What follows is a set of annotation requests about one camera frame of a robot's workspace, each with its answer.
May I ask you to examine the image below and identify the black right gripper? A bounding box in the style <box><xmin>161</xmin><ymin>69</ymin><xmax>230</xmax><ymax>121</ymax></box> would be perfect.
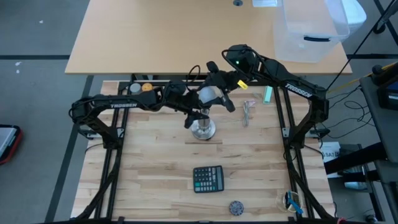
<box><xmin>195</xmin><ymin>61</ymin><xmax>249</xmax><ymax>113</ymax></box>

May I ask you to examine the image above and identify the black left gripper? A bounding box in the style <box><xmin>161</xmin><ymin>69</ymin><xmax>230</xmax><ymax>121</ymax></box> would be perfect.
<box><xmin>163</xmin><ymin>80</ymin><xmax>210</xmax><ymax>129</ymax></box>

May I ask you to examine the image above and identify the white lightbulb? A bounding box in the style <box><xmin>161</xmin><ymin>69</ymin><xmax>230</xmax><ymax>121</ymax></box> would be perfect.
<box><xmin>198</xmin><ymin>86</ymin><xmax>218</xmax><ymax>105</ymax></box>

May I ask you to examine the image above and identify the silver lamp stand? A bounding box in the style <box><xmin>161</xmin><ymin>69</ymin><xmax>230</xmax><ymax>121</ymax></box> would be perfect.
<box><xmin>190</xmin><ymin>107</ymin><xmax>216</xmax><ymax>141</ymax></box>

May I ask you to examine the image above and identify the clear plastic wrapper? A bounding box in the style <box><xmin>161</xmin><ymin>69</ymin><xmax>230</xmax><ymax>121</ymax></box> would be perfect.
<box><xmin>241</xmin><ymin>99</ymin><xmax>257</xmax><ymax>128</ymax></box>

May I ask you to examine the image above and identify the black calculator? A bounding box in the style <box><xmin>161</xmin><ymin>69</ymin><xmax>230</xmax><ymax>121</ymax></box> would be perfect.
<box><xmin>192</xmin><ymin>165</ymin><xmax>225</xmax><ymax>194</ymax></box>

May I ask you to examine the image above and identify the beige desk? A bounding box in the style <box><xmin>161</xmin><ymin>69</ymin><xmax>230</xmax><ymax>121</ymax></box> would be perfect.
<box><xmin>64</xmin><ymin>0</ymin><xmax>353</xmax><ymax>76</ymax></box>

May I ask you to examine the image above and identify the patterned round coaster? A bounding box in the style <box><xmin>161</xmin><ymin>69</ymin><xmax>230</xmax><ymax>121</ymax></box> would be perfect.
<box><xmin>228</xmin><ymin>200</ymin><xmax>244</xmax><ymax>217</ymax></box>

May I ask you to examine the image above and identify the small clear plastic box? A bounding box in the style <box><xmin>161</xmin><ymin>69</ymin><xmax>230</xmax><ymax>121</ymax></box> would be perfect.
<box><xmin>251</xmin><ymin>0</ymin><xmax>277</xmax><ymax>7</ymax></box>

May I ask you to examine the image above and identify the clear plastic storage bin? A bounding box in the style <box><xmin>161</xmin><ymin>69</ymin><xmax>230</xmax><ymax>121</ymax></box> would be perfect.
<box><xmin>272</xmin><ymin>0</ymin><xmax>351</xmax><ymax>63</ymax></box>

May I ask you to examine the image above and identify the white power strip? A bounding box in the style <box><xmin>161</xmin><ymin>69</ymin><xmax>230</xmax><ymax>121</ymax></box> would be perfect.
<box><xmin>78</xmin><ymin>129</ymin><xmax>99</xmax><ymax>140</ymax></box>

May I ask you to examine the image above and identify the white labelled box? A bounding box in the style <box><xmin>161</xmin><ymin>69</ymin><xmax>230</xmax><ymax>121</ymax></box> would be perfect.
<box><xmin>319</xmin><ymin>141</ymin><xmax>342</xmax><ymax>163</ymax></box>

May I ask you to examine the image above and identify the black stand beam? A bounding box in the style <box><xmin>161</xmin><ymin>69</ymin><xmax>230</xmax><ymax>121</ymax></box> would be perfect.
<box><xmin>323</xmin><ymin>141</ymin><xmax>386</xmax><ymax>175</ymax></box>

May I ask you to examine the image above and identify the dark grey side table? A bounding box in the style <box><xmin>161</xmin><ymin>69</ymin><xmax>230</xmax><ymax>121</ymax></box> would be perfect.
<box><xmin>359</xmin><ymin>62</ymin><xmax>398</xmax><ymax>164</ymax></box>

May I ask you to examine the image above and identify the black blue device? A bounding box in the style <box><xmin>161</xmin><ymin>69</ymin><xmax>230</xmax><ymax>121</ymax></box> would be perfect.
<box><xmin>376</xmin><ymin>79</ymin><xmax>398</xmax><ymax>111</ymax></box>

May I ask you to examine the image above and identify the black stand leg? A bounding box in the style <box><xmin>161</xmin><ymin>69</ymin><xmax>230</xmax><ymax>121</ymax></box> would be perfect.
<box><xmin>372</xmin><ymin>0</ymin><xmax>398</xmax><ymax>35</ymax></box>

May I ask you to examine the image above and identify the red black case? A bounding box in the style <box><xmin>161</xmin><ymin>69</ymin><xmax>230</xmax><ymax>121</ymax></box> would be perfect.
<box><xmin>0</xmin><ymin>124</ymin><xmax>23</xmax><ymax>166</ymax></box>

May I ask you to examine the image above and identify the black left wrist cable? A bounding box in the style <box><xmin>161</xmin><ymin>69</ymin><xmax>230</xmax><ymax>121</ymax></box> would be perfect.
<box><xmin>185</xmin><ymin>64</ymin><xmax>201</xmax><ymax>85</ymax></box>

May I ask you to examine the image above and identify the black aluminium table frame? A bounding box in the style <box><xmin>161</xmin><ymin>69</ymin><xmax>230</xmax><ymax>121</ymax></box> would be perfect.
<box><xmin>73</xmin><ymin>73</ymin><xmax>335</xmax><ymax>224</ymax></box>

